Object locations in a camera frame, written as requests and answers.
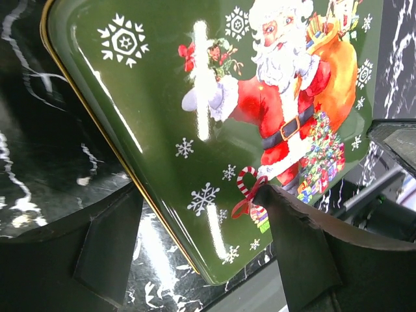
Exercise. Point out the gold tin lid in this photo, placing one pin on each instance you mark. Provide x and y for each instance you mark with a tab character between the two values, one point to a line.
205	101

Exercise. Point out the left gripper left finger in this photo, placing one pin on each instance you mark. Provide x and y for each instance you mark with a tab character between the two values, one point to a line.
78	263

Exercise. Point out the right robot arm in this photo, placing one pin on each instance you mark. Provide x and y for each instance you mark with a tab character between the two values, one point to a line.
371	210

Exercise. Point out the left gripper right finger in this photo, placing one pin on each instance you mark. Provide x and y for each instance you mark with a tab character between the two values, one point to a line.
326	264

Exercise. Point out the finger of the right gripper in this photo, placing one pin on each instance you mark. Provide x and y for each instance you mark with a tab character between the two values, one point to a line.
397	137

